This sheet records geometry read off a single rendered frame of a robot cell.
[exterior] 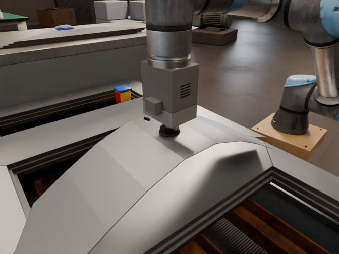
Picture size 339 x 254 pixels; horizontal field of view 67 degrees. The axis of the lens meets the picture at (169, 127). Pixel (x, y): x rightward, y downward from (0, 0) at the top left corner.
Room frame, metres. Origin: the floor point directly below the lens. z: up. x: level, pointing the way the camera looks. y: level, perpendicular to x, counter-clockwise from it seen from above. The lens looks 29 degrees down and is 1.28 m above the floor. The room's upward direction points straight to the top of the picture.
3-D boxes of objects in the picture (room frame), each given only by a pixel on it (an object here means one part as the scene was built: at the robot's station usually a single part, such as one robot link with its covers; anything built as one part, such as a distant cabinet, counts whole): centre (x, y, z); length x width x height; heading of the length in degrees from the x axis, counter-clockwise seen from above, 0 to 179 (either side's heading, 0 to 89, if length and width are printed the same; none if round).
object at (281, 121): (0.99, -0.53, 0.78); 0.15 x 0.15 x 0.10
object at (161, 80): (0.44, 0.01, 1.12); 0.10 x 0.09 x 0.16; 132
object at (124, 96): (1.06, 0.21, 0.78); 0.05 x 0.05 x 0.19; 38
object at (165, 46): (0.44, 0.00, 1.20); 0.08 x 0.08 x 0.05
